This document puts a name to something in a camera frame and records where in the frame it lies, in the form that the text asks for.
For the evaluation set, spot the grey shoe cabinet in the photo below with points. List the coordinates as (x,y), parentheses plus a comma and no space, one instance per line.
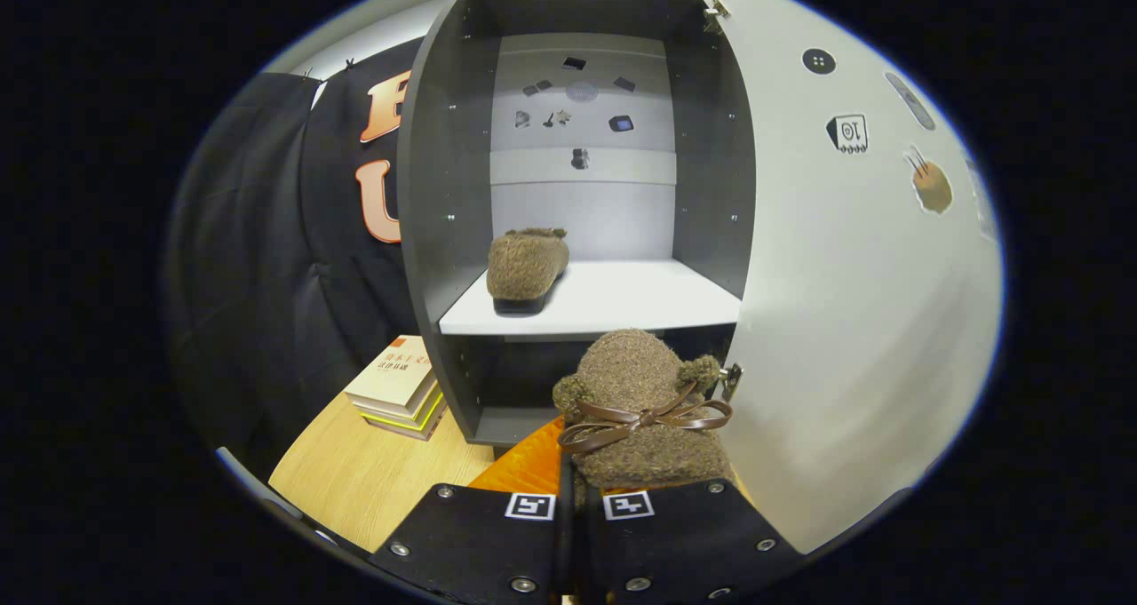
(444,187)

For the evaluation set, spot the white cabinet shelf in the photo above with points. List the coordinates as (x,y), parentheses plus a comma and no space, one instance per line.
(640,298)

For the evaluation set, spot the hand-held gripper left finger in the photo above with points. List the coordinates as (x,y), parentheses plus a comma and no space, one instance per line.
(480,534)

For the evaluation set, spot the beige book orange corner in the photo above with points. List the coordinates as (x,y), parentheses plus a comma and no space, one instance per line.
(391,374)

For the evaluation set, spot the brown fuzzy shoe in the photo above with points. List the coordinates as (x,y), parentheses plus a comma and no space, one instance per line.
(640,374)
(526,267)

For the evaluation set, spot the black backdrop cloth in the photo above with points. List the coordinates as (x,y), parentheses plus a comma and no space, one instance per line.
(266,276)

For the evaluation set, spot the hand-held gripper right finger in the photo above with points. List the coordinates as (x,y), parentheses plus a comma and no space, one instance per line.
(684,543)

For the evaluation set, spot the yellow edged book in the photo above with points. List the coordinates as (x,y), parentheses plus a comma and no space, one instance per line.
(417,425)

